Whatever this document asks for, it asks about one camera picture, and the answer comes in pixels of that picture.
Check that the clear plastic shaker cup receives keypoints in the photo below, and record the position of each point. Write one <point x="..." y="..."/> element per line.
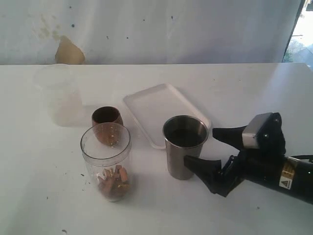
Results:
<point x="99" y="156"/>

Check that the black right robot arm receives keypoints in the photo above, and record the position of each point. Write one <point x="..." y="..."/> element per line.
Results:
<point x="297" y="177"/>

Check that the frosted plastic container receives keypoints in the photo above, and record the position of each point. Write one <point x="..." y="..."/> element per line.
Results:
<point x="60" y="93"/>

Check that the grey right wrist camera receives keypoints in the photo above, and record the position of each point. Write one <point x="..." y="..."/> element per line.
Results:
<point x="265" y="131"/>

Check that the white rectangular tray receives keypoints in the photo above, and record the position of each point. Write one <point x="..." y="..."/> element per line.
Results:
<point x="152" y="107"/>

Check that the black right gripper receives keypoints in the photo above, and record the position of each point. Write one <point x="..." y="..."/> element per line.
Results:
<point x="262" y="165"/>

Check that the stainless steel cup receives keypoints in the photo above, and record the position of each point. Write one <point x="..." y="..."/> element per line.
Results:
<point x="184" y="136"/>

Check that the brown wooden cup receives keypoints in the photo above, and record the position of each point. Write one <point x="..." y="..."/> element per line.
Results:
<point x="103" y="122"/>

